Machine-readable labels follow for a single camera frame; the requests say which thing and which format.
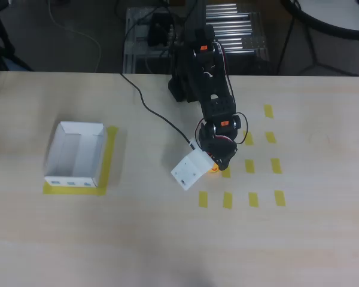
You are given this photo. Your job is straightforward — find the white open cardboard box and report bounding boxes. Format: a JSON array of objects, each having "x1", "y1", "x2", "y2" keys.
[{"x1": 44, "y1": 121, "x2": 106, "y2": 188}]

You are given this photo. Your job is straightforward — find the round white table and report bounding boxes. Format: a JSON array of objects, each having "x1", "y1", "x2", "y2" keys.
[{"x1": 276, "y1": 0, "x2": 359, "y2": 77}]

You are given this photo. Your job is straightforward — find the black chair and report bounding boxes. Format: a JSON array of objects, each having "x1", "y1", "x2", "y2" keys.
[{"x1": 0, "y1": 0, "x2": 34, "y2": 72}]

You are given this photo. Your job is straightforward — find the white gripper camera box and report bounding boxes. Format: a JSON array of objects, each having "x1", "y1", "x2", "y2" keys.
[{"x1": 171, "y1": 138, "x2": 215, "y2": 191}]

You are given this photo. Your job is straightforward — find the black camera cable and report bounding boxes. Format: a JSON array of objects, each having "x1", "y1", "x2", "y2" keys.
[{"x1": 119, "y1": 72, "x2": 196, "y2": 148}]

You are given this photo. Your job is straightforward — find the yellow tape frame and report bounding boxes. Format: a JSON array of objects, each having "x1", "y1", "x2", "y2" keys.
[{"x1": 42, "y1": 125, "x2": 119, "y2": 197}]

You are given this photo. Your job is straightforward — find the black device on frame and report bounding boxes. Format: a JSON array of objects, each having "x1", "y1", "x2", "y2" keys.
[{"x1": 146, "y1": 13, "x2": 176, "y2": 48}]

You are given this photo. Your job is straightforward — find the white floor cable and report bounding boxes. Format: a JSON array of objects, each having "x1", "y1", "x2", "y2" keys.
[{"x1": 47, "y1": 0, "x2": 103, "y2": 73}]

